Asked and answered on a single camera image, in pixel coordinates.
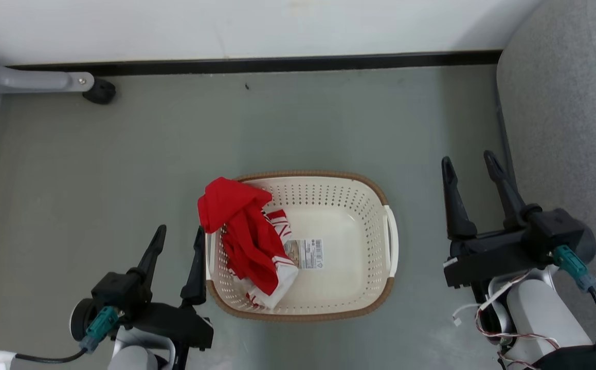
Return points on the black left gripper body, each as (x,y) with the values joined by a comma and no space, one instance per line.
(123,290)

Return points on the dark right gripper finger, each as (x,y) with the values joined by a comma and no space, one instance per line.
(456,205)
(506,190)

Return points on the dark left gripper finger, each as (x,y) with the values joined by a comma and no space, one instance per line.
(197,272)
(151,257)

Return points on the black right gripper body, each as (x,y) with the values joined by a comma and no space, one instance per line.
(508,252)

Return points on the red and white garment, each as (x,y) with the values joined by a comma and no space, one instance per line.
(241,226)

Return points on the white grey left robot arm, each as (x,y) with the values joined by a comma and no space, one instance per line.
(136,359)

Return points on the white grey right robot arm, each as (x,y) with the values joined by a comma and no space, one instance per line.
(539,313)

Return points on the grey fabric sofa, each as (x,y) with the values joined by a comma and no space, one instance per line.
(575,128)

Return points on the white barcode sticker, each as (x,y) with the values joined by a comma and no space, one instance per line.
(308,253)

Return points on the cream perforated laundry basket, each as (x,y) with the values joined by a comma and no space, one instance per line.
(339,231)

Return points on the black round levelling foot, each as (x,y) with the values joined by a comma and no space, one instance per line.
(100,92)

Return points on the black baseboard strip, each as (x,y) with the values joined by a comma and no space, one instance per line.
(277,64)

